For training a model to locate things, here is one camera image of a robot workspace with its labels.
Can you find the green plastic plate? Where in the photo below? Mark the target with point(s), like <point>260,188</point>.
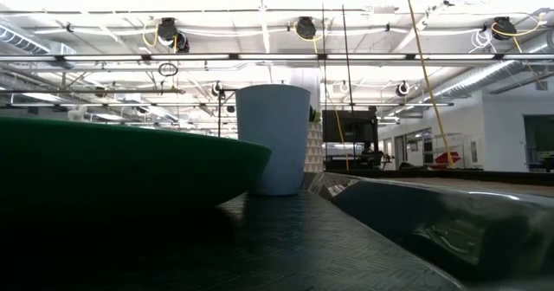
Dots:
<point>108,165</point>

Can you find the white humanoid robot figure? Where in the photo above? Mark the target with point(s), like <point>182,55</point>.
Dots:
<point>78,114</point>

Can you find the dark green plastic tray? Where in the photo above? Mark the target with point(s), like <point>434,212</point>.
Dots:
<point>303,247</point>

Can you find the black background camera stand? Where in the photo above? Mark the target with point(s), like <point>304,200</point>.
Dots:
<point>219,113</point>

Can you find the succulent in white patterned pot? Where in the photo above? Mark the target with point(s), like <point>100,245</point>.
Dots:
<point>313,152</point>

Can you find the red background bin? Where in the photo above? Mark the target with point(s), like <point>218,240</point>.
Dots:
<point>448,157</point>

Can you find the light blue plastic cup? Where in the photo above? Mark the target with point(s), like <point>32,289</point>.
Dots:
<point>272,144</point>

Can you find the long ceiling light bar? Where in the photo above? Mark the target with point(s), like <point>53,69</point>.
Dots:
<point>277,57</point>

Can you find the black aluminium table frame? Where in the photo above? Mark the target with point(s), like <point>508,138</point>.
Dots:
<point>497,177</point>

